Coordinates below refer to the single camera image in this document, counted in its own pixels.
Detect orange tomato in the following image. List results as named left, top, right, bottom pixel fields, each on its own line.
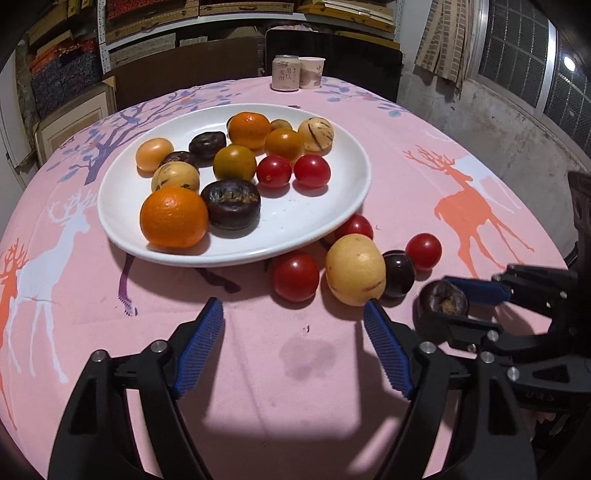
left=264, top=128, right=305, bottom=163

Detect white oval plate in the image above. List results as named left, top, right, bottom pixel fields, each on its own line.
left=97, top=104, right=372, bottom=267

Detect hanging brick pattern strips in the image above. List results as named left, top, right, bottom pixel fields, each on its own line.
left=414, top=0, right=491, bottom=92

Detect framed picture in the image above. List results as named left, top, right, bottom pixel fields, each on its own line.
left=34, top=85, right=117, bottom=158

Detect orange-yellow round fruit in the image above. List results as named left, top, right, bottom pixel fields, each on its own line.
left=135, top=138, right=175, bottom=173

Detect window with metal grille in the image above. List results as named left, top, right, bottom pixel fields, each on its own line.
left=475, top=0, right=591, bottom=139

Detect shiny dark plum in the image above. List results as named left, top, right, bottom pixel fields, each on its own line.
left=382, top=250, right=416, bottom=299

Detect yellow-green tomato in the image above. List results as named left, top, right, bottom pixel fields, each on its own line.
left=213, top=144, right=257, bottom=182

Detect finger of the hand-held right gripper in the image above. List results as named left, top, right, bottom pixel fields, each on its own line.
left=442, top=264, right=580, bottom=324
left=416, top=308, right=591, bottom=411

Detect mandarin orange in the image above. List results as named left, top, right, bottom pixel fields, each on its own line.
left=228, top=112, right=271, bottom=150

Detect large dark passion fruit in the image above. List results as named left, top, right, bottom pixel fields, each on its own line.
left=200, top=179, right=262, bottom=230

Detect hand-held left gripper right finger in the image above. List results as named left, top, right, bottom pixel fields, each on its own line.
left=362, top=299, right=539, bottom=480

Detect brown cardboard sheet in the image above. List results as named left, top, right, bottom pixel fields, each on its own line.
left=102, top=36, right=264, bottom=110

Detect pink drink can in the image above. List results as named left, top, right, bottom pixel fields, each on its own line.
left=270, top=54, right=301, bottom=92

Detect large striped pepino melon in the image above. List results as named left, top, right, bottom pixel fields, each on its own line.
left=297, top=117, right=335, bottom=154

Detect pink deer print tablecloth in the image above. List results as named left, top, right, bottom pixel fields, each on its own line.
left=0, top=76, right=578, bottom=480

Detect paper cup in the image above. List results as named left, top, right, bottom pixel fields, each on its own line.
left=298, top=56, right=326, bottom=89

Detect red tomato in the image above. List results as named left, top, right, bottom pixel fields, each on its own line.
left=270, top=252, right=321, bottom=302
left=256, top=155, right=293, bottom=188
left=294, top=154, right=332, bottom=189
left=333, top=213, right=374, bottom=243
left=405, top=233, right=443, bottom=271

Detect stack of red patterned boxes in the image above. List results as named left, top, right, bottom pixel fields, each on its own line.
left=106, top=0, right=200, bottom=19

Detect small speckled pepino melon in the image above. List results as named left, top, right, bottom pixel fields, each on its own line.
left=151, top=161, right=201, bottom=195

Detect dark purple passion fruit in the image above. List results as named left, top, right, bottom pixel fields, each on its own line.
left=417, top=282, right=470, bottom=317
left=188, top=131, right=228, bottom=162

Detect black chair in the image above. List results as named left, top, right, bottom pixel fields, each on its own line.
left=264, top=28, right=403, bottom=103

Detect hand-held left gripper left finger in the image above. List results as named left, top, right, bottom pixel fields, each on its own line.
left=47, top=296, right=225, bottom=480

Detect large yellow fruit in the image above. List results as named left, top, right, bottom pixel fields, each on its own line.
left=325, top=233, right=387, bottom=307

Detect white metal shelf rack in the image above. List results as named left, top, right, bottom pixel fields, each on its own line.
left=99, top=0, right=402, bottom=70

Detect large orange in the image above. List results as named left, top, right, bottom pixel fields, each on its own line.
left=139, top=186, right=209, bottom=248

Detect stack of blue patterned boxes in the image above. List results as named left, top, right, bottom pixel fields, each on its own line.
left=28, top=39, right=102, bottom=118

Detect stack of woven gift boxes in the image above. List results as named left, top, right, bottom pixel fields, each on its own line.
left=104, top=0, right=398, bottom=35

